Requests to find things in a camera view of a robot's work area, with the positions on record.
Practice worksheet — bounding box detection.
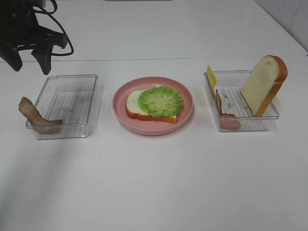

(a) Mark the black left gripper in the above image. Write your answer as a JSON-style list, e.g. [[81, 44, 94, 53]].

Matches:
[[0, 0, 68, 75]]

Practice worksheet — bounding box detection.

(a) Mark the dark bacon strip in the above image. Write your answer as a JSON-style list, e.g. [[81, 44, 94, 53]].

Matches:
[[18, 96, 63, 135]]

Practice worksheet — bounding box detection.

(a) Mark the bread slice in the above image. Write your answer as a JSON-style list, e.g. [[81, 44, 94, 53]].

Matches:
[[126, 90, 178, 124], [240, 55, 288, 117]]

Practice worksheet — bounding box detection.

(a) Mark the green lettuce leaf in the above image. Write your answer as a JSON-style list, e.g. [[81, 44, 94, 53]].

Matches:
[[138, 86, 184, 117]]

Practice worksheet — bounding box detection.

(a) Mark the yellow cheese slice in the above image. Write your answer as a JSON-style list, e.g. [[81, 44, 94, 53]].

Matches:
[[206, 65, 218, 95]]

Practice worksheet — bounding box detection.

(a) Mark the pink bacon strip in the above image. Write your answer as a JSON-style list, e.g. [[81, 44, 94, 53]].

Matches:
[[216, 90, 241, 130]]

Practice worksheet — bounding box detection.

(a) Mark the left clear plastic tray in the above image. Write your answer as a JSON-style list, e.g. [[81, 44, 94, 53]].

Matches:
[[26, 74, 103, 140]]

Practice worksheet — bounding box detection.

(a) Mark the clear plastic tray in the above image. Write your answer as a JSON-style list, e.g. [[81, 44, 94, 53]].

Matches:
[[204, 70, 279, 131], [26, 74, 103, 140]]

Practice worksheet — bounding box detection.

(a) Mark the pink round plate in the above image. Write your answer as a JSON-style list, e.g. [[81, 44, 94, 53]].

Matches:
[[113, 77, 194, 135]]

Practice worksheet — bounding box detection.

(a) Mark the right clear plastic tray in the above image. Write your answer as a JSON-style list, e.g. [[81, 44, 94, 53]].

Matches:
[[204, 70, 279, 131]]

